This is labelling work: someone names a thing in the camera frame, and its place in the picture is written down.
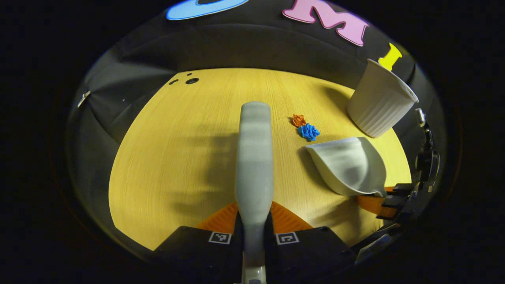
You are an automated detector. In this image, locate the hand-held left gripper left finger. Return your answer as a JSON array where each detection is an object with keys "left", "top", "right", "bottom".
[{"left": 153, "top": 202, "right": 243, "bottom": 284}]

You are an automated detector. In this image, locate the blue paper scrap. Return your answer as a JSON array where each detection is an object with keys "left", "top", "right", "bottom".
[{"left": 298, "top": 123, "right": 320, "bottom": 142}]

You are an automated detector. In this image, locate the white plastic garbage bin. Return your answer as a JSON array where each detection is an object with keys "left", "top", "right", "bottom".
[{"left": 347, "top": 59, "right": 419, "bottom": 138}]

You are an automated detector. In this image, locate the white plastic dustpan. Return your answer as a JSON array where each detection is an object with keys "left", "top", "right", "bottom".
[{"left": 306, "top": 137, "right": 387, "bottom": 197}]

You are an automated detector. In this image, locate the wooden desktop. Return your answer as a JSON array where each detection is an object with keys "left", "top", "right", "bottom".
[{"left": 108, "top": 68, "right": 413, "bottom": 251}]

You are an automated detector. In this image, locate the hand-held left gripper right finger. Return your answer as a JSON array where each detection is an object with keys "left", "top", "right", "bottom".
[{"left": 264, "top": 201, "right": 356, "bottom": 284}]

